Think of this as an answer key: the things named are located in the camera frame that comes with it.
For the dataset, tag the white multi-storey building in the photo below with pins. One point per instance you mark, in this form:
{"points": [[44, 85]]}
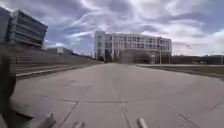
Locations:
{"points": [[133, 45]]}

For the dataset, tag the grey concrete slab pavement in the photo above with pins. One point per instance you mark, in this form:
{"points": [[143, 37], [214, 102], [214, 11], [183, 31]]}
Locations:
{"points": [[133, 90]]}

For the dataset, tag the pole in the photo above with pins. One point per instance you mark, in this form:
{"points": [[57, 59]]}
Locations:
{"points": [[160, 53]]}

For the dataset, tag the small low building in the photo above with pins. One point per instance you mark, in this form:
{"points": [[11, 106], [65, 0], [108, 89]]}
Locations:
{"points": [[60, 51]]}

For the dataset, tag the wide concrete steps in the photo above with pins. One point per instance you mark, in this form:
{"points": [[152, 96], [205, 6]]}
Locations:
{"points": [[43, 63]]}

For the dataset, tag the low dark building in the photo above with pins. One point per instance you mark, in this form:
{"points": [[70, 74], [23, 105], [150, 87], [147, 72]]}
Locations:
{"points": [[200, 59]]}

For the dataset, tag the grass field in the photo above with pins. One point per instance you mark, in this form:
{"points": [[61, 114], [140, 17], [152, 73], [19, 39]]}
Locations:
{"points": [[200, 70]]}

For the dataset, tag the grey glass building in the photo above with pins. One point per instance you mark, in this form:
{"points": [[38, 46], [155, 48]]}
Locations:
{"points": [[28, 30]]}

